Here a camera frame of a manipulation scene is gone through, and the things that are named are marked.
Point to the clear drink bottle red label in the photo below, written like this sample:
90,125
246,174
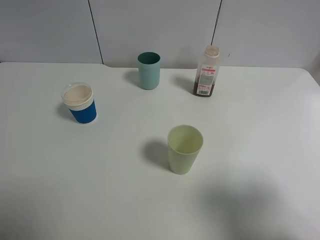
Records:
207,72

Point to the pale green plastic cup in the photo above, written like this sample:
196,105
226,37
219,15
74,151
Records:
184,144

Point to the blue paper cup clear lid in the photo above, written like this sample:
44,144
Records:
78,97

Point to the teal plastic cup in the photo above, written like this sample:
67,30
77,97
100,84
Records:
149,70

